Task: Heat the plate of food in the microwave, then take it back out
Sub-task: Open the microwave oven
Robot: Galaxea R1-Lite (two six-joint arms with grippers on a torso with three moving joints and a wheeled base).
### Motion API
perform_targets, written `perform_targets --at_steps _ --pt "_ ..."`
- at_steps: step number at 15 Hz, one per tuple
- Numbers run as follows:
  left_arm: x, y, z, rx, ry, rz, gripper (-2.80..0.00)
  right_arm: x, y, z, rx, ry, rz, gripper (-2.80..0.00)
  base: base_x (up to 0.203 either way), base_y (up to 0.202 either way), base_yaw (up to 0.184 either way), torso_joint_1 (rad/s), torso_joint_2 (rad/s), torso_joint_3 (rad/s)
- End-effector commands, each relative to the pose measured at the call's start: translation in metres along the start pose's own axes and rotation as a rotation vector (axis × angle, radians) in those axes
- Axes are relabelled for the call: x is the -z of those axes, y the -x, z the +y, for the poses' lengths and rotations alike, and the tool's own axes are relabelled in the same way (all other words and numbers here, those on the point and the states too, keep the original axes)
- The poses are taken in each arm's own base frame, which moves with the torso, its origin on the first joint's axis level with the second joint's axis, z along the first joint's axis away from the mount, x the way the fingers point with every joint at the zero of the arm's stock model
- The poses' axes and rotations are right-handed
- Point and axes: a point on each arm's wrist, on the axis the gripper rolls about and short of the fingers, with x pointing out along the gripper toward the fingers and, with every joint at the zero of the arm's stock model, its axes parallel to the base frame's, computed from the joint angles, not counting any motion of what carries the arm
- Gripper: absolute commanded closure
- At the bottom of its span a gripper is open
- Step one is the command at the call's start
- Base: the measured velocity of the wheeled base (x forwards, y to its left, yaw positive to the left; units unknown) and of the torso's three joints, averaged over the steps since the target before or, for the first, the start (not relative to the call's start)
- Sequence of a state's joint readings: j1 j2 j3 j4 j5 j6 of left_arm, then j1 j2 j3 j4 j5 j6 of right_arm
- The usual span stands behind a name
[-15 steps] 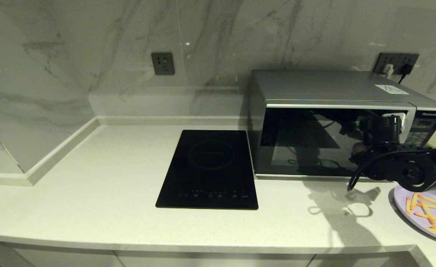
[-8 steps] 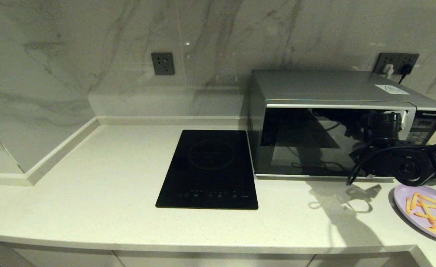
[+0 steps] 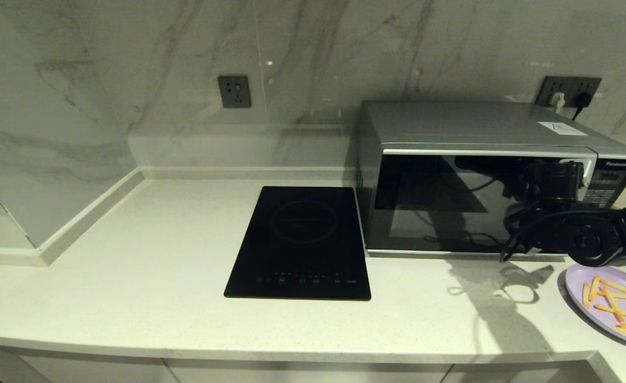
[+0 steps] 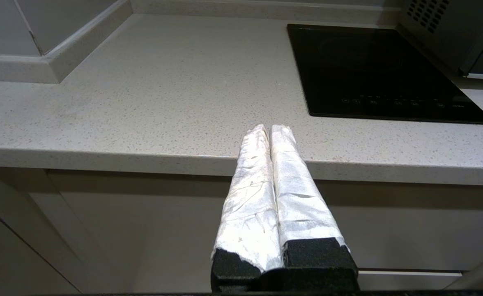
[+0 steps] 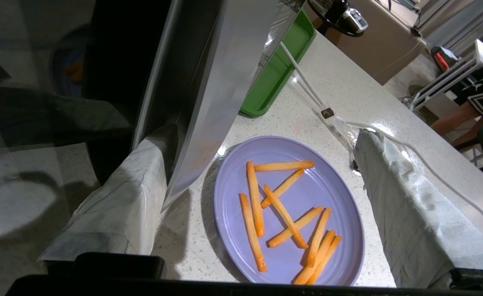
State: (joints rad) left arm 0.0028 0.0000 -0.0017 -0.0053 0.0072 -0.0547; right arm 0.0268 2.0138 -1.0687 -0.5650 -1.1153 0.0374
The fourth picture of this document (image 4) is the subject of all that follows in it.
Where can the black induction cooktop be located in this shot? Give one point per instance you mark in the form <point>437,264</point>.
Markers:
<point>369,68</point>

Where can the silver microwave oven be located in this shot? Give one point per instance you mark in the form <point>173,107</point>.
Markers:
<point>442,26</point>

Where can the large beige cabinet drawer front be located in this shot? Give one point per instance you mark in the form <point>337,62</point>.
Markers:
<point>143,222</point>

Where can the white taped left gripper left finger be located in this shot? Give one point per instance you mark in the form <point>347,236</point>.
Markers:
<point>249,205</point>

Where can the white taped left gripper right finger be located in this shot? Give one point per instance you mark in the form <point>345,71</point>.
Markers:
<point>299,201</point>

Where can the beige corner cabinet panel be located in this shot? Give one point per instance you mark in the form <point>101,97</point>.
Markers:
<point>28,230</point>

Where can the small beige cabinet drawer front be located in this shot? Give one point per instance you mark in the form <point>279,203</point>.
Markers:
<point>410,280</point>

